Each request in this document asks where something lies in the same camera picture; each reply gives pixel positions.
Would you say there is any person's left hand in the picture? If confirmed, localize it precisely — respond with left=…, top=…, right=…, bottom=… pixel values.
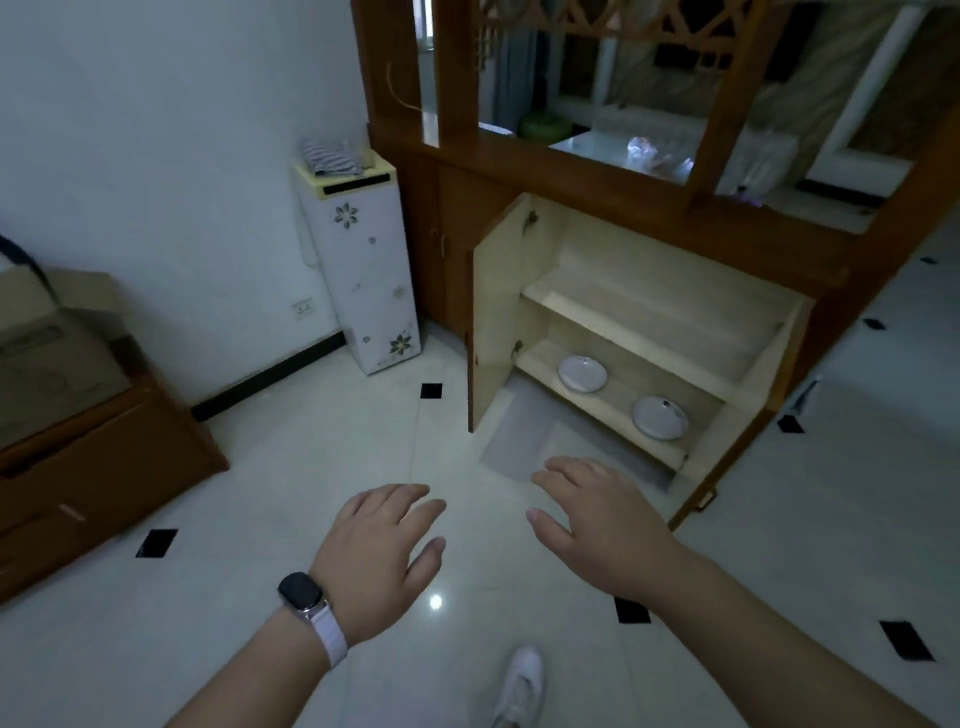
left=308, top=483, right=449, bottom=650

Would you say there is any person's right hand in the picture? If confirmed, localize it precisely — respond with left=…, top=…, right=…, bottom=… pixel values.
left=526, top=455, right=695, bottom=609

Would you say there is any white cartoon print plate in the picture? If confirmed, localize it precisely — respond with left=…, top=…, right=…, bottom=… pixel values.
left=631, top=395, right=691, bottom=442
left=556, top=353, right=609, bottom=395

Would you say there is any brown wooden cabinet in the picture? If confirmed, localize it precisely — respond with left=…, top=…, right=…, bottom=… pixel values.
left=350, top=0, right=960, bottom=530

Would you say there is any person's right forearm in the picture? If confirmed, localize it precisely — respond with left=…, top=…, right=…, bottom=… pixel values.
left=652, top=551, right=939, bottom=728

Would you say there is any person's right white shoe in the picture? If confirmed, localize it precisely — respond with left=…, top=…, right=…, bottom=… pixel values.
left=491, top=646, right=547, bottom=728

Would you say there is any low brown drawer chest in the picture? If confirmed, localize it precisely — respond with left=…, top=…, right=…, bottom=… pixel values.
left=0, top=337, right=230, bottom=605

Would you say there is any white floral narrow cabinet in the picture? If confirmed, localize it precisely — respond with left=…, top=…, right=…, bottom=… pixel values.
left=293, top=149, right=423, bottom=376

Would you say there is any smartwatch with white band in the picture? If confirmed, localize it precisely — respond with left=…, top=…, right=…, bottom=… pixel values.
left=277, top=571, right=350, bottom=671

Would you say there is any open cardboard box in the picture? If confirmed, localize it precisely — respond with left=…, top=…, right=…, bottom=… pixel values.
left=0, top=266, right=133, bottom=451

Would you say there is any pink white plastic bag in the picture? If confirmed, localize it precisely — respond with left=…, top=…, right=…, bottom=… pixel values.
left=626, top=136, right=674, bottom=172

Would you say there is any coffee table with white cloth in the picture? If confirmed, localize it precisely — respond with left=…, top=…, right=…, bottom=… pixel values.
left=551, top=127, right=695, bottom=185

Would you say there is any striped folded cloth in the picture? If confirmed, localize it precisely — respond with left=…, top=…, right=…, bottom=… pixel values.
left=299, top=137, right=367, bottom=179

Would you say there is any black hoop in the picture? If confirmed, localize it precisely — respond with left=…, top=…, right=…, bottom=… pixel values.
left=0, top=233, right=60, bottom=303

